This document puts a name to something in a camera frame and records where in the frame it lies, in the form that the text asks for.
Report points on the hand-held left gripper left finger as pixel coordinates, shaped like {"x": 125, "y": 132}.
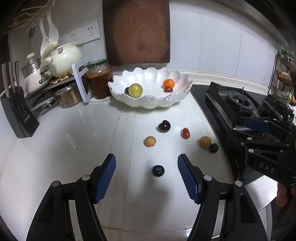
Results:
{"x": 105, "y": 178}

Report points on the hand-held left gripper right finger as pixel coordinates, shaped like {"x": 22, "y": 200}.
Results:
{"x": 188, "y": 178}

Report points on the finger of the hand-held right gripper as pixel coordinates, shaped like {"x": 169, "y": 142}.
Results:
{"x": 259, "y": 143}
{"x": 256, "y": 124}

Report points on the dark purple plum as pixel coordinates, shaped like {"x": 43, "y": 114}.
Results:
{"x": 127, "y": 90}
{"x": 214, "y": 147}
{"x": 158, "y": 170}
{"x": 164, "y": 126}

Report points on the tan longan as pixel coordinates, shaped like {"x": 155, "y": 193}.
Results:
{"x": 150, "y": 141}
{"x": 205, "y": 141}

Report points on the red cherry tomato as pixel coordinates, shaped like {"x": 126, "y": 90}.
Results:
{"x": 168, "y": 90}
{"x": 185, "y": 133}

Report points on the green apple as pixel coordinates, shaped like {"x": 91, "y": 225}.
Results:
{"x": 135, "y": 90}

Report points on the orange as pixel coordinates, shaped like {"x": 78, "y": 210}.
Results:
{"x": 168, "y": 83}

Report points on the white scalloped bowl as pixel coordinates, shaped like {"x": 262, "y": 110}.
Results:
{"x": 150, "y": 78}

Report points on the person's right hand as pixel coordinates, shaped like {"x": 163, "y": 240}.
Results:
{"x": 282, "y": 194}

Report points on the black gas stove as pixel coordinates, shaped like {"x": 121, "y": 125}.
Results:
{"x": 219, "y": 102}

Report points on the steel stock pot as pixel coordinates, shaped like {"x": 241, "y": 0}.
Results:
{"x": 68, "y": 96}

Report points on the steel pan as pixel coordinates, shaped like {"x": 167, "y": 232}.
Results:
{"x": 44, "y": 103}

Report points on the glass jar of red sauce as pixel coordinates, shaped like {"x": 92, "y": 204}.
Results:
{"x": 99, "y": 81}

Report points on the white corner shelf rack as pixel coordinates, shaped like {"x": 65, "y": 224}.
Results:
{"x": 79, "y": 78}

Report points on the black knife block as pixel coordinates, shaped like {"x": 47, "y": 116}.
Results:
{"x": 18, "y": 115}

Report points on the woven trivet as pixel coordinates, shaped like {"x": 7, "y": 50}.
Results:
{"x": 61, "y": 78}

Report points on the cream lidded casserole pot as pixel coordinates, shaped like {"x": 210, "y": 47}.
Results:
{"x": 64, "y": 60}

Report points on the steel pot with lid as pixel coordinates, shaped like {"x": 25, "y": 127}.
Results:
{"x": 31, "y": 67}

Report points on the white plastic spoon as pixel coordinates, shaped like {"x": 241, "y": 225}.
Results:
{"x": 52, "y": 32}
{"x": 44, "y": 44}

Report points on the brown wooden cutting board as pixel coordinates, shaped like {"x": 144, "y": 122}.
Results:
{"x": 136, "y": 32}

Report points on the white wall socket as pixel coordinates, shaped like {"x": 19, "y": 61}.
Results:
{"x": 90, "y": 31}
{"x": 69, "y": 37}

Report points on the wall rack with wooden boards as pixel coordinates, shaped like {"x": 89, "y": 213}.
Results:
{"x": 27, "y": 14}

